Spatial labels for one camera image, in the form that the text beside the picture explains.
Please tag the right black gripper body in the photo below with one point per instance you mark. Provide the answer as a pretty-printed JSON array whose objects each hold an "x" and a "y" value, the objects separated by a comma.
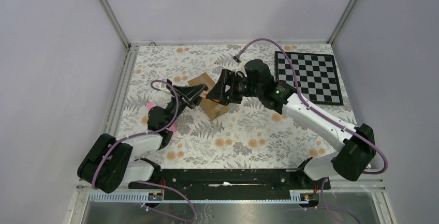
[{"x": 240, "y": 87}]

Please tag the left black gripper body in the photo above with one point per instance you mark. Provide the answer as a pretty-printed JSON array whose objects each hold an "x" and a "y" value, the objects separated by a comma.
[{"x": 177, "y": 104}]

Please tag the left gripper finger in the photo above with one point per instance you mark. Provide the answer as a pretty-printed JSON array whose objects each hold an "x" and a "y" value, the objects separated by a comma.
[
  {"x": 194, "y": 102},
  {"x": 185, "y": 93}
]

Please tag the brown cardboard express box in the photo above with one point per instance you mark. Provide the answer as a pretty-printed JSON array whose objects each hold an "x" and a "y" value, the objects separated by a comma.
[{"x": 212, "y": 109}]

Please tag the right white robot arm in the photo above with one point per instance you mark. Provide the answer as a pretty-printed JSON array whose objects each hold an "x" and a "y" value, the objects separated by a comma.
[{"x": 353, "y": 145}]

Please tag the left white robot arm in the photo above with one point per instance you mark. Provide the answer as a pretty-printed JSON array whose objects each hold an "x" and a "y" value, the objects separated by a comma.
[{"x": 112, "y": 162}]

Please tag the pink plastic bag package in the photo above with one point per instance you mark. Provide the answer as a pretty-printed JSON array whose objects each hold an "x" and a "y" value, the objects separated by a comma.
[{"x": 160, "y": 119}]

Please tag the floral patterned table mat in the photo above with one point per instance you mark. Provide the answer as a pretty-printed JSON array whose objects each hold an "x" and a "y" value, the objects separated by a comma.
[{"x": 247, "y": 136}]

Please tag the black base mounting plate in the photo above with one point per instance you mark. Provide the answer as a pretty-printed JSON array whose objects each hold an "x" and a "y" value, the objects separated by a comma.
[{"x": 237, "y": 182}]

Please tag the black white chessboard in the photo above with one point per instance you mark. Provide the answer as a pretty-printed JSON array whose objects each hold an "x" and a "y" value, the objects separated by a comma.
[{"x": 316, "y": 75}]

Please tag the grey slotted cable duct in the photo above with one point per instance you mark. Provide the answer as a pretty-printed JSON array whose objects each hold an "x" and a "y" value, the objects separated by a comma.
[{"x": 169, "y": 197}]

